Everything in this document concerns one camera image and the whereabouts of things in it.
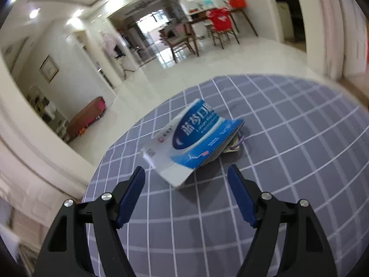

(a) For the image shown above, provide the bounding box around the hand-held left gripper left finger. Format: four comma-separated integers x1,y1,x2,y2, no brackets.
35,166,146,277

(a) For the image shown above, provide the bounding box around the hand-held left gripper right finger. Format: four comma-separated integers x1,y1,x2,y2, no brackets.
227,164,338,277

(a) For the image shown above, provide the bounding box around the blue white medicine box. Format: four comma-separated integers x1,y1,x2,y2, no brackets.
141,98,246,187

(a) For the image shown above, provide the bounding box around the purple wrapper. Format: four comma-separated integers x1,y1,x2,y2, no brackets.
223,129,246,154

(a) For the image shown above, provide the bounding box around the grey checked tablecloth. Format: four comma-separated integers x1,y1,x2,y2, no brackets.
82,74,369,277

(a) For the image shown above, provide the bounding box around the red bench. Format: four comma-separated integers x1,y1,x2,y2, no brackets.
66,96,106,144

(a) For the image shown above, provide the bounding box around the cluttered shelf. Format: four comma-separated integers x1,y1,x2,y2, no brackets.
27,84,59,122

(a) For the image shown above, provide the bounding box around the coat rack with clothes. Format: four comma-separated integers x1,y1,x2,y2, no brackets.
100,31,137,79

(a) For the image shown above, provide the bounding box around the wooden chair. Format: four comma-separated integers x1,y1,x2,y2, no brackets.
159,22,200,64

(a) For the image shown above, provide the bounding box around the chair with red cover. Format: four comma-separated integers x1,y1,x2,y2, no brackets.
205,8,240,47

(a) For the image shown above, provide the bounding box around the wooden dining table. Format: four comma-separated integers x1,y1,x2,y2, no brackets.
184,7,259,56

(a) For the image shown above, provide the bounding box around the pale pink curtain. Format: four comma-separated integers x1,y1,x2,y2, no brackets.
316,0,356,79

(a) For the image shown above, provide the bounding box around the framed wall picture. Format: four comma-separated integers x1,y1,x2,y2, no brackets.
39,54,60,82

